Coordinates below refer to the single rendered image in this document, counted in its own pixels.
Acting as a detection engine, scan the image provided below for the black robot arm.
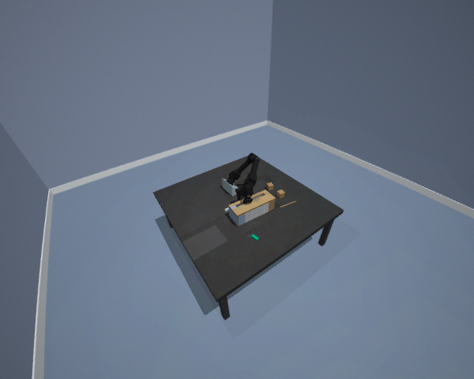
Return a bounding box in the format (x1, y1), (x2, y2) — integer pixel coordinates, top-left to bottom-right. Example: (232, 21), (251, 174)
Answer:
(226, 153), (260, 196)

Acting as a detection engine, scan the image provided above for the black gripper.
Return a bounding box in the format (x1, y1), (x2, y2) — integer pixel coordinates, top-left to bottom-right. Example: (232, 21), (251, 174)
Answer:
(235, 188), (252, 204)

